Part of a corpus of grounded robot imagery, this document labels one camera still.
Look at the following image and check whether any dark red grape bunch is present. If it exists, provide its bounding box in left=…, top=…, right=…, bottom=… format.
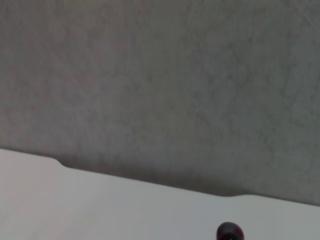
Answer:
left=216, top=221, right=245, bottom=240

